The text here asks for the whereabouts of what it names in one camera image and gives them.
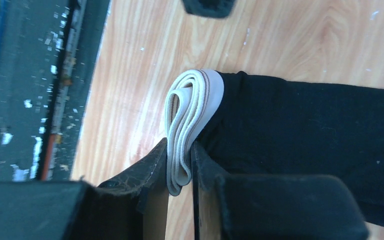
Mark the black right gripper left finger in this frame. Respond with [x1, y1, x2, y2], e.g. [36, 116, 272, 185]
[0, 138, 169, 240]

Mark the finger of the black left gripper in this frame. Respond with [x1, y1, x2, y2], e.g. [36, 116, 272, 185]
[182, 0, 236, 19]

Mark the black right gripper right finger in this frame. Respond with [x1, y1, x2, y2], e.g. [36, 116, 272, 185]
[190, 142, 370, 240]

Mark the black underwear cream waistband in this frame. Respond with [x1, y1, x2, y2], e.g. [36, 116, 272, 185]
[164, 69, 384, 227]

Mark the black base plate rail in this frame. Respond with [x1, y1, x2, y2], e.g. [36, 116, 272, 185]
[0, 0, 112, 182]

